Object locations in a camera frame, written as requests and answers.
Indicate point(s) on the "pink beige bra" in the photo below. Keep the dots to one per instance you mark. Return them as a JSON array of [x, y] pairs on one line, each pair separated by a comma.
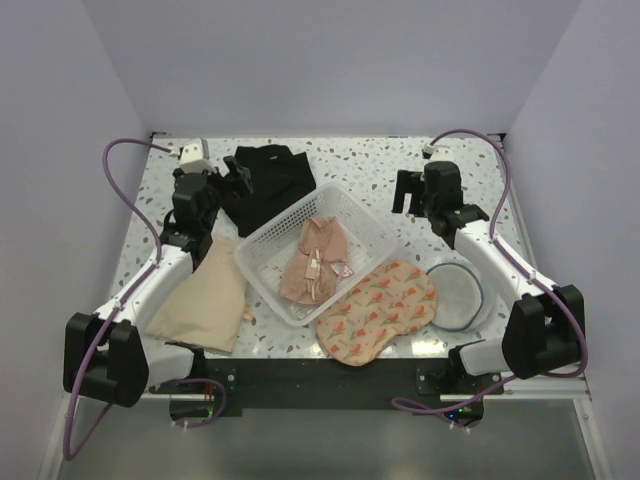
[[309, 277]]

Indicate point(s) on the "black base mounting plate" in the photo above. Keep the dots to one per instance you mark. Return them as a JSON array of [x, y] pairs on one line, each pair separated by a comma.
[[232, 386]]

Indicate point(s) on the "black garment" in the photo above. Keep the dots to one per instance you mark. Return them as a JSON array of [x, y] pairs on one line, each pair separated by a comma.
[[279, 179]]

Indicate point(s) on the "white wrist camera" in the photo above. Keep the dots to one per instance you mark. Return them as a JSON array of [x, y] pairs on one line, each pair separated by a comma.
[[437, 153], [194, 157]]

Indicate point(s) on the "tulip print mesh laundry bag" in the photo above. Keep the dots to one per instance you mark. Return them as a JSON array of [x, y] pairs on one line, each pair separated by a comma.
[[396, 299]]

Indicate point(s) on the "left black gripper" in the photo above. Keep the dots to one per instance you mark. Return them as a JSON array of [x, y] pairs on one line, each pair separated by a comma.
[[230, 175]]

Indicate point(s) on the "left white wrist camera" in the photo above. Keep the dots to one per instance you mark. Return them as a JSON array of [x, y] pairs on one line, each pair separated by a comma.
[[194, 157]]

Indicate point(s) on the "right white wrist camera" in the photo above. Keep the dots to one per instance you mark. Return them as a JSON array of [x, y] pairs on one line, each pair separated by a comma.
[[437, 153]]

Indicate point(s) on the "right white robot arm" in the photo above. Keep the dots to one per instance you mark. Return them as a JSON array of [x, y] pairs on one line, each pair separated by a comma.
[[545, 331]]

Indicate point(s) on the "beige folded garment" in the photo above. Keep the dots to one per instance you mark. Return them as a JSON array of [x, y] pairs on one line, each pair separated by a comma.
[[206, 309]]

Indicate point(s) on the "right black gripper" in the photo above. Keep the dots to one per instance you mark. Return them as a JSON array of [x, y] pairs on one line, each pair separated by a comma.
[[403, 178]]

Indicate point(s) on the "round white mesh laundry bag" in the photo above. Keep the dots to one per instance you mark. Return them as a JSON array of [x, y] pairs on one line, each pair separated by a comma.
[[465, 298]]

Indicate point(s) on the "white plastic basket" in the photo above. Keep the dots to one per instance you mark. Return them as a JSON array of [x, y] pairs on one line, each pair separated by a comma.
[[264, 254]]

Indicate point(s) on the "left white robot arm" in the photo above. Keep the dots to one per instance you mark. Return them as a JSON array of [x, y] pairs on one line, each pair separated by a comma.
[[105, 356]]

